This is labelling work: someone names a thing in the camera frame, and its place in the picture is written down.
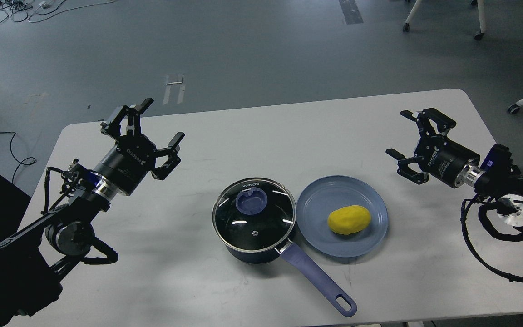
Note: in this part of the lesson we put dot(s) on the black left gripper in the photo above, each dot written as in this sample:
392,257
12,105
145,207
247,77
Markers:
134,155

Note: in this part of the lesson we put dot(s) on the dark pot with blue handle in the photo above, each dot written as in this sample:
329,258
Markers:
288,259

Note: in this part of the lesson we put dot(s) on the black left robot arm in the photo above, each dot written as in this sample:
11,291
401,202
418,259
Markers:
34,260

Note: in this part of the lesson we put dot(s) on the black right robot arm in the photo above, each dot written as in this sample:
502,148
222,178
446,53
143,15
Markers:
497,182

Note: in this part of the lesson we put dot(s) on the glass pot lid blue knob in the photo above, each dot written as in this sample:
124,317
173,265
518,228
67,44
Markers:
254,215

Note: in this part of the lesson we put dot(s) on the blue plate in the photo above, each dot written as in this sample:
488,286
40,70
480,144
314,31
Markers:
327,194

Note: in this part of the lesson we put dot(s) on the yellow potato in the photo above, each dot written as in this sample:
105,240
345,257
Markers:
349,220

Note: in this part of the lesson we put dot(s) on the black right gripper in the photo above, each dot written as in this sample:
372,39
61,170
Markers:
436,154

